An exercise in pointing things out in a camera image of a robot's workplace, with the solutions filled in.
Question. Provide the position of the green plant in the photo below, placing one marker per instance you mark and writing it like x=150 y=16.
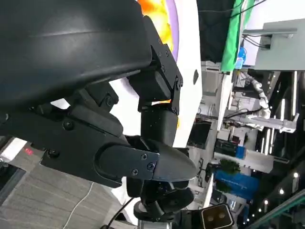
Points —
x=230 y=166

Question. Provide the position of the orange white toy bread roll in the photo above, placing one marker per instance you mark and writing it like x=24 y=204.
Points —
x=162 y=102
x=155 y=14

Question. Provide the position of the black monitor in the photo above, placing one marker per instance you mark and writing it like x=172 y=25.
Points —
x=199 y=134

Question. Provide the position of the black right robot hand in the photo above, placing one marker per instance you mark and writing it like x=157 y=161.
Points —
x=166 y=198

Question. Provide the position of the blue crate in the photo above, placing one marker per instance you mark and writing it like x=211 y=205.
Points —
x=240 y=152

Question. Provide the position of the red LED display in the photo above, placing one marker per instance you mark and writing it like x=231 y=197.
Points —
x=28 y=151

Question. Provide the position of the grey desk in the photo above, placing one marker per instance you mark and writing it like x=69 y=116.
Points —
x=281 y=52

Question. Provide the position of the blue panel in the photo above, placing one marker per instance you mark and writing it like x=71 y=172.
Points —
x=238 y=183

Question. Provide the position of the green cloth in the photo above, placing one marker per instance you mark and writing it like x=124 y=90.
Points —
x=232 y=43

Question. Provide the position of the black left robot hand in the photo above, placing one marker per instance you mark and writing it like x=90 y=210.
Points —
x=71 y=59

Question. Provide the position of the lilac plate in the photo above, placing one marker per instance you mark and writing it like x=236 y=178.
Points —
x=173 y=23

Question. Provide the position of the black table grommet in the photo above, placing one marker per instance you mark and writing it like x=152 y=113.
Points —
x=195 y=76

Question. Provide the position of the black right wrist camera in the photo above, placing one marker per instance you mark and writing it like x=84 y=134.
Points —
x=216 y=217

